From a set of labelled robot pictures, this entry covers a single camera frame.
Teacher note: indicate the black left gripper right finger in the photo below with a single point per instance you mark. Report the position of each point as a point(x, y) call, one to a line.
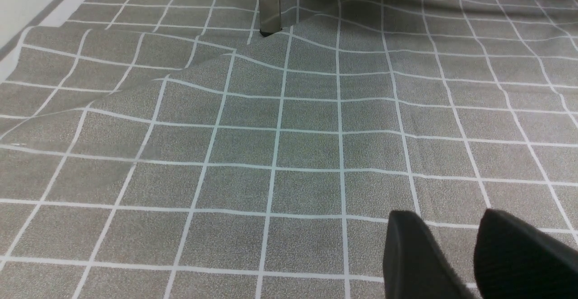
point(514, 260)

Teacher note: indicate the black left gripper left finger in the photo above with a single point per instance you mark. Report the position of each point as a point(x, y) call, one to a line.
point(413, 266)

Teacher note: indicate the grey checked floor mat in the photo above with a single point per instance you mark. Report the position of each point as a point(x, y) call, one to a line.
point(164, 149)

